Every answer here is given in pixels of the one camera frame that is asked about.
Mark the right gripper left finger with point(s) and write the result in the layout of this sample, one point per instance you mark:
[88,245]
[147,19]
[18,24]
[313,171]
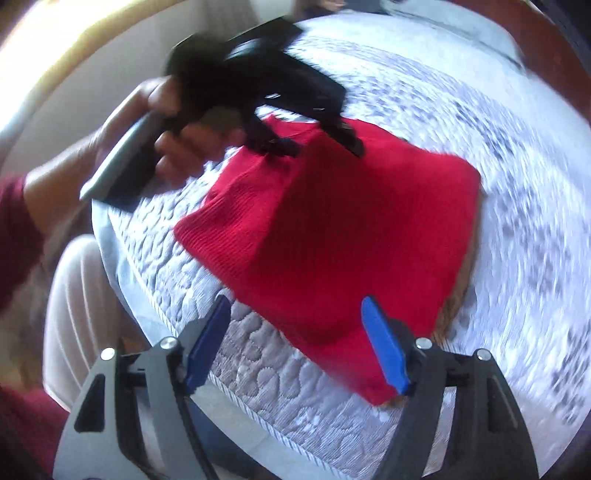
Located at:
[200,341]

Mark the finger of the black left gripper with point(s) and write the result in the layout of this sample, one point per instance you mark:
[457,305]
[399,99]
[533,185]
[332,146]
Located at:
[263,140]

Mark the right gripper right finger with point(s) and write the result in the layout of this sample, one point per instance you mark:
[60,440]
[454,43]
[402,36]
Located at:
[392,342]

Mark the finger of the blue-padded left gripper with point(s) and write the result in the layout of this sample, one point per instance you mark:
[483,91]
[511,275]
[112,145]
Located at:
[336,127]

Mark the red knit sweater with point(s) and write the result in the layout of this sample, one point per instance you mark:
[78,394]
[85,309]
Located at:
[303,240]

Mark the dark red sleeved forearm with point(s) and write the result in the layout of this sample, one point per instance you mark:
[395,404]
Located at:
[21,242]

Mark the person's left hand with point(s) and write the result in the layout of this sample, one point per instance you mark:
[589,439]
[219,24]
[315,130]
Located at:
[51,191]

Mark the grey quilted bedspread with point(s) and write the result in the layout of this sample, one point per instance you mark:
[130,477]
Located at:
[526,297]

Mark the person's beige trouser leg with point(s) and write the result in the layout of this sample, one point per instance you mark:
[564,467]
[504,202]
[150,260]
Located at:
[83,317]

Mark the light blue bed sheet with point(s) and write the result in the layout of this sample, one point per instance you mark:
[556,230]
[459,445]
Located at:
[447,15]

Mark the dark wooden headboard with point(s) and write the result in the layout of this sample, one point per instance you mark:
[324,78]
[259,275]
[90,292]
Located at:
[546,52]

